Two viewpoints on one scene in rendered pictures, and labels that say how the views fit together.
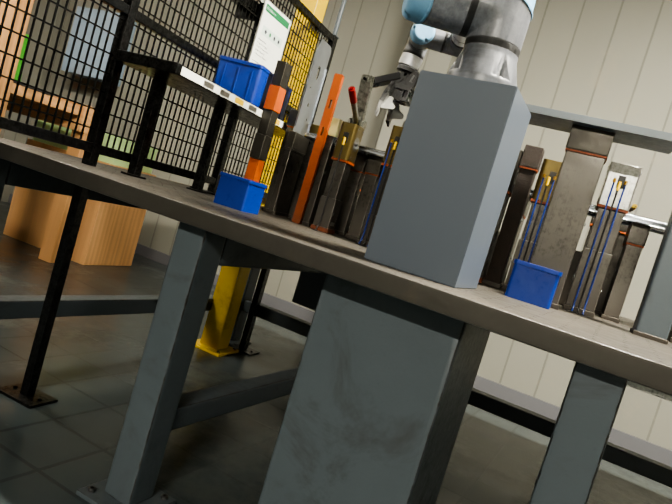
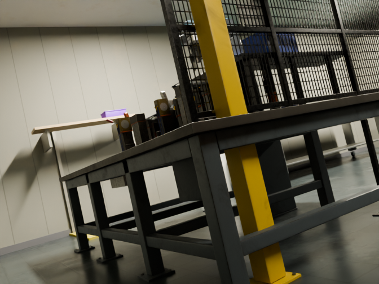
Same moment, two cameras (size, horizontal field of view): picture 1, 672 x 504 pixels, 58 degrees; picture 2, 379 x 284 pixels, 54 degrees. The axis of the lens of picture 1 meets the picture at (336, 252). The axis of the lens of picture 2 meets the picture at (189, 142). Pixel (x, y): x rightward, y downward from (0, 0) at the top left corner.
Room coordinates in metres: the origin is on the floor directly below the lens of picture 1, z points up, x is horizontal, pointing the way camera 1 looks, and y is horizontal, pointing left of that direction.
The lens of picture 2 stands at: (4.21, 1.17, 0.56)
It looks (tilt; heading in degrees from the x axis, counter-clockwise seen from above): 3 degrees up; 214
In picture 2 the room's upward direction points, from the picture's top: 13 degrees counter-clockwise
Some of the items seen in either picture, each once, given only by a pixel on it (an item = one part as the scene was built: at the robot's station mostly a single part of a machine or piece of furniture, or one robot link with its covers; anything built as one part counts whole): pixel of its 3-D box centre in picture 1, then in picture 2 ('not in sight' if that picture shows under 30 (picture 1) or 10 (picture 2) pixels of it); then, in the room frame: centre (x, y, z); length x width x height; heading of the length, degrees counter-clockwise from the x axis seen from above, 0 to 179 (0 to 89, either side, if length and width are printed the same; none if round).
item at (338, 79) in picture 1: (317, 149); not in sight; (1.98, 0.15, 0.95); 0.03 x 0.01 x 0.50; 69
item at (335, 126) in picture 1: (321, 172); not in sight; (2.00, 0.12, 0.88); 0.04 x 0.04 x 0.37; 69
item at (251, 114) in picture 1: (231, 105); (286, 61); (2.06, 0.48, 1.01); 0.90 x 0.22 x 0.03; 159
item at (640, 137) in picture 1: (594, 128); not in sight; (1.53, -0.53, 1.16); 0.37 x 0.14 x 0.02; 69
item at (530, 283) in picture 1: (533, 283); not in sight; (1.44, -0.47, 0.74); 0.11 x 0.10 x 0.09; 69
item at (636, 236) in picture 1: (624, 272); (155, 136); (1.78, -0.83, 0.84); 0.12 x 0.05 x 0.29; 159
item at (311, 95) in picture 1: (313, 89); (234, 47); (2.20, 0.25, 1.17); 0.12 x 0.01 x 0.34; 159
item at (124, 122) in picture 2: not in sight; (125, 139); (1.90, -1.05, 0.88); 0.14 x 0.09 x 0.36; 159
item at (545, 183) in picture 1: (536, 229); not in sight; (1.71, -0.52, 0.89); 0.12 x 0.08 x 0.38; 159
